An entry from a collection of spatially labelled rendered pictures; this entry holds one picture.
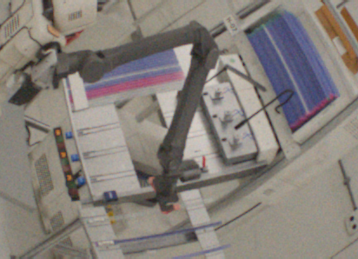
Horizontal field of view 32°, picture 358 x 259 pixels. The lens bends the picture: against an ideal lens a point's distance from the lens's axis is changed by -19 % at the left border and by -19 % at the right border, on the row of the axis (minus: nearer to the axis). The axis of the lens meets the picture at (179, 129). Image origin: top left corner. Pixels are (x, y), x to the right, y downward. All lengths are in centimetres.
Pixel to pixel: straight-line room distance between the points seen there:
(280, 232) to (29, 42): 278
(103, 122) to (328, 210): 187
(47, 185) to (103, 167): 71
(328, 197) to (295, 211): 27
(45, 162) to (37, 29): 152
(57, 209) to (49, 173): 21
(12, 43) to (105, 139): 91
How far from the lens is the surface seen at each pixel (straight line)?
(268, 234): 451
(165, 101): 299
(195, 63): 226
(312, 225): 434
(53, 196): 339
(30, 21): 211
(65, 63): 207
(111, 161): 282
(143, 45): 215
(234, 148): 283
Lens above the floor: 220
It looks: 24 degrees down
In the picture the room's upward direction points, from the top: 54 degrees clockwise
